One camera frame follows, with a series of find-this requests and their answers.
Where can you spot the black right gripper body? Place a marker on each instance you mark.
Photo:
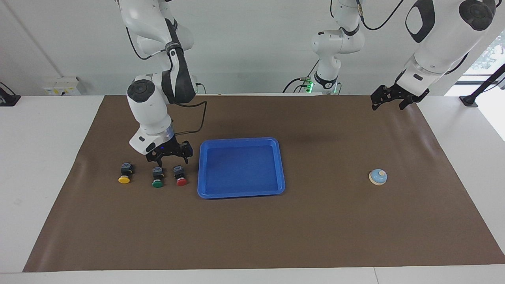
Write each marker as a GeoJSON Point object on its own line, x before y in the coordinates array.
{"type": "Point", "coordinates": [167, 148]}

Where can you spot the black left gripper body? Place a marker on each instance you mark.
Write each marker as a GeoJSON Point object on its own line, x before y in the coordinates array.
{"type": "Point", "coordinates": [402, 91]}

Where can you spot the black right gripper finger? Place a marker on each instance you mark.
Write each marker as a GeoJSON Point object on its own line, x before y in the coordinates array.
{"type": "Point", "coordinates": [185, 150]}
{"type": "Point", "coordinates": [154, 156]}

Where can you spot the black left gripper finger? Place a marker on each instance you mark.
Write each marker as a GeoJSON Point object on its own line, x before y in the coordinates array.
{"type": "Point", "coordinates": [382, 94]}
{"type": "Point", "coordinates": [413, 100]}

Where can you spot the green push button switch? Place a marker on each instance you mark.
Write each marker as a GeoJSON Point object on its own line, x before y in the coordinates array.
{"type": "Point", "coordinates": [158, 183]}

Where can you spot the red push button switch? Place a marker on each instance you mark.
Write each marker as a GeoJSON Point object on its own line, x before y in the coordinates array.
{"type": "Point", "coordinates": [181, 181]}

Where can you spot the yellow push button switch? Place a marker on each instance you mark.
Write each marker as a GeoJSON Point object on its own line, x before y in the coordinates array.
{"type": "Point", "coordinates": [124, 179]}

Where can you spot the light blue call bell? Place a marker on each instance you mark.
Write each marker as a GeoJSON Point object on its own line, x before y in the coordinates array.
{"type": "Point", "coordinates": [378, 177]}

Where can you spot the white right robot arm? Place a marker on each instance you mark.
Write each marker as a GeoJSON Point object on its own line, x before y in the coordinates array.
{"type": "Point", "coordinates": [150, 106]}

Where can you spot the blue plastic tray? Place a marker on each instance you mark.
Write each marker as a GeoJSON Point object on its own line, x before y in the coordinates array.
{"type": "Point", "coordinates": [240, 167]}

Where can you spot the brown table mat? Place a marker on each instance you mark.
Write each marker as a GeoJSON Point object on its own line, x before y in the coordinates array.
{"type": "Point", "coordinates": [252, 236]}

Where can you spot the white power strip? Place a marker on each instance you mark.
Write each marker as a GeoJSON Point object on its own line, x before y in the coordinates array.
{"type": "Point", "coordinates": [63, 86]}

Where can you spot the black camera stand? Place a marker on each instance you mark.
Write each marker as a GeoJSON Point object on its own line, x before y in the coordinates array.
{"type": "Point", "coordinates": [469, 100]}

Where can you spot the black table clamp bracket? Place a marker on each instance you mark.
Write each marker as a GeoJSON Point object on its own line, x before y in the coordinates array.
{"type": "Point", "coordinates": [8, 98]}

